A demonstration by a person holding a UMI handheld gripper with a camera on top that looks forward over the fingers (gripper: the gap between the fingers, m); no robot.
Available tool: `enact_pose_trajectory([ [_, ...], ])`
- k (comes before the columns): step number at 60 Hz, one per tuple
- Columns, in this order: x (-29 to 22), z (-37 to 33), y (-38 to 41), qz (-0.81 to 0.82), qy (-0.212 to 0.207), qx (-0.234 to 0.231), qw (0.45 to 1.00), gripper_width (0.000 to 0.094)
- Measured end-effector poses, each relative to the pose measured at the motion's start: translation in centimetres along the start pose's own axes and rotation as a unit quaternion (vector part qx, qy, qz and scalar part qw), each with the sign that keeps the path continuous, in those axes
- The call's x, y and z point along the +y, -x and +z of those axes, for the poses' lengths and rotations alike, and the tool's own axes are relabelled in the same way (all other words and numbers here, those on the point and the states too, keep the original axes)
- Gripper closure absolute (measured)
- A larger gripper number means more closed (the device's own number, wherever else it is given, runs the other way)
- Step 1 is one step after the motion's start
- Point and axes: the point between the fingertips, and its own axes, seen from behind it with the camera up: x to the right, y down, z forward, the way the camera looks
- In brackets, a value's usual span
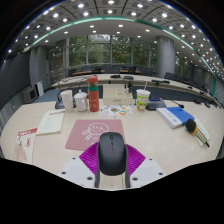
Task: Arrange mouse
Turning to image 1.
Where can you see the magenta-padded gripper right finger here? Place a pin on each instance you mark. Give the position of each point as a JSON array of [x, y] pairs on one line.
[[148, 171]]

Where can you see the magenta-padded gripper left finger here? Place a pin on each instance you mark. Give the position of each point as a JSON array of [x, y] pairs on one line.
[[75, 171]]

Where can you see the black computer mouse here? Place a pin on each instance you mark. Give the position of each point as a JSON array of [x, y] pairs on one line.
[[112, 154]]

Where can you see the pink printed mouse pad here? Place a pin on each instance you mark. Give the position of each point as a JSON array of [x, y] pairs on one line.
[[81, 135]]

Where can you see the white printed document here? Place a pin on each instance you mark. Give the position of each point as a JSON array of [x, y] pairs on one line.
[[50, 122]]

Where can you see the red and white booklet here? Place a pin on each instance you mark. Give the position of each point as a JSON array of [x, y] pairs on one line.
[[25, 145]]

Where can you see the black handheld microphone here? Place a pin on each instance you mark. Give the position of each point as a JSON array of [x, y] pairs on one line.
[[190, 126]]

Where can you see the blue and white book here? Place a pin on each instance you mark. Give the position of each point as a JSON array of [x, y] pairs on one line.
[[176, 116]]

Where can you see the colourful sticker sheet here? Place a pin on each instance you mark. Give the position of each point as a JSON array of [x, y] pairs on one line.
[[116, 110]]

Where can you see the green paper cup with straw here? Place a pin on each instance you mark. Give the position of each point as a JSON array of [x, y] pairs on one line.
[[142, 101]]

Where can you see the white lidded ceramic mug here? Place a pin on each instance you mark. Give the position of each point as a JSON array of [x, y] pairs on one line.
[[81, 101]]

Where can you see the stack of white paper cups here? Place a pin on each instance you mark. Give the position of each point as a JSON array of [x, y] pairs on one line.
[[67, 101]]

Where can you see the red thermos bottle green band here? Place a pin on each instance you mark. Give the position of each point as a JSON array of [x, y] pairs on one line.
[[93, 96]]

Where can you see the white desk organizer box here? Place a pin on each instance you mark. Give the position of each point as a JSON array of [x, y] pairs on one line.
[[117, 96]]

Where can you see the white floor appliance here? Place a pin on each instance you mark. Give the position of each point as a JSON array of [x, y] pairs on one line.
[[30, 94]]

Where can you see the white leaning board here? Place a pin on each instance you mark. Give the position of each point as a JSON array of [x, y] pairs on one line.
[[40, 88]]

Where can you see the long curved conference desk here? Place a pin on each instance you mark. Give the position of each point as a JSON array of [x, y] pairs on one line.
[[140, 81]]

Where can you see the black office chairs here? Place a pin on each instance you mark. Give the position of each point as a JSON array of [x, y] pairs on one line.
[[143, 70]]

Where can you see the ceiling lights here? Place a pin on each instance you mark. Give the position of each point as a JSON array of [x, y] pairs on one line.
[[110, 11]]

